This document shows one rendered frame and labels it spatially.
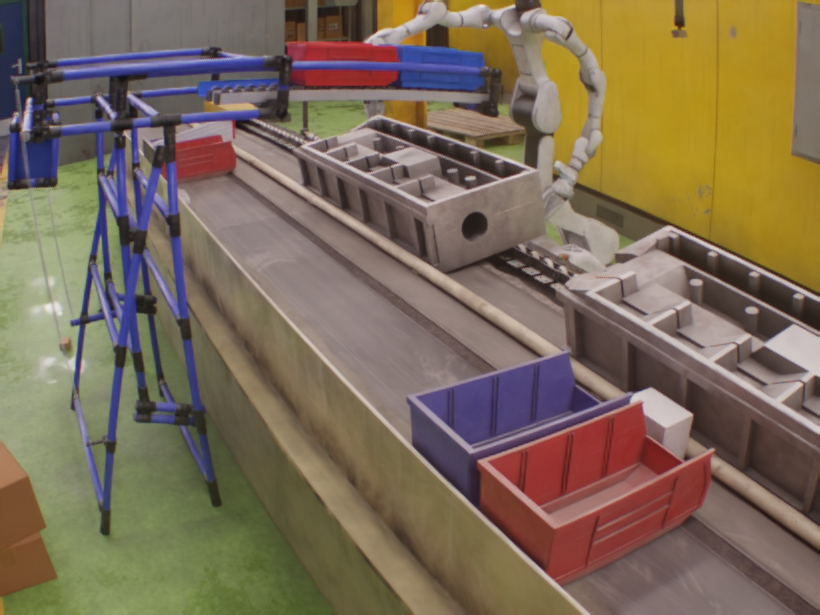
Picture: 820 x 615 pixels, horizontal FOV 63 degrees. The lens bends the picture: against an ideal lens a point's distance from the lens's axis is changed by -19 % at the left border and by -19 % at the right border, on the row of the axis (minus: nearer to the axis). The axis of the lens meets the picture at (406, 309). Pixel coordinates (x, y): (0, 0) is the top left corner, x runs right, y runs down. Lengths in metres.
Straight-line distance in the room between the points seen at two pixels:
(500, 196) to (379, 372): 0.71
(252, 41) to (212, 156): 5.32
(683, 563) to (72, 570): 1.78
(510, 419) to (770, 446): 0.49
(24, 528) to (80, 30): 6.52
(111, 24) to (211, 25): 1.16
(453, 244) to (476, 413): 0.85
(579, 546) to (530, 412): 0.42
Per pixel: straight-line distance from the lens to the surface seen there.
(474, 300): 1.92
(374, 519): 1.51
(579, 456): 1.24
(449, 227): 2.11
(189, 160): 3.31
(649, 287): 1.66
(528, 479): 1.19
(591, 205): 5.21
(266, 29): 8.67
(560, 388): 1.45
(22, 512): 2.24
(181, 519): 2.51
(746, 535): 1.28
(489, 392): 1.35
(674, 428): 1.34
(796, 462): 1.29
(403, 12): 6.67
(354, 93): 2.31
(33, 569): 2.34
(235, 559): 2.33
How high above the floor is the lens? 1.53
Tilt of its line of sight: 24 degrees down
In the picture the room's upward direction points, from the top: 1 degrees counter-clockwise
